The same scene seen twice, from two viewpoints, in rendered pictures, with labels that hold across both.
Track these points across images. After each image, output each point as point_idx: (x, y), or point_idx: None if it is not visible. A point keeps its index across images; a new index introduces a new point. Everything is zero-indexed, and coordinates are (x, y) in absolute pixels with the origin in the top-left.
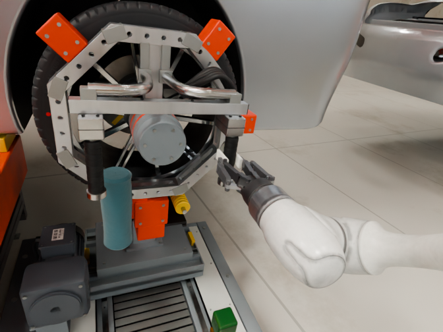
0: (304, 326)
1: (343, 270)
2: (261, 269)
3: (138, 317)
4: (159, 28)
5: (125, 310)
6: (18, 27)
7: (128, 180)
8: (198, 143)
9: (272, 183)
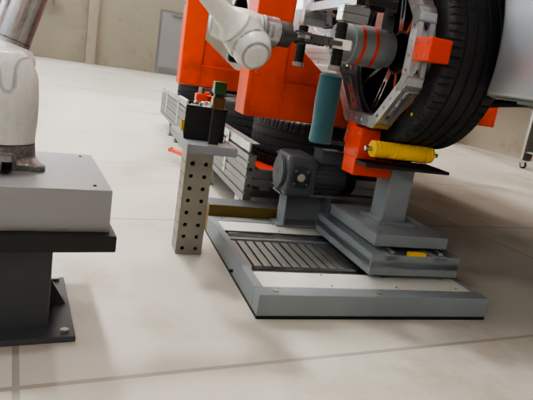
0: (324, 361)
1: (211, 19)
2: (426, 352)
3: (307, 251)
4: None
5: (313, 248)
6: None
7: (327, 77)
8: None
9: (304, 37)
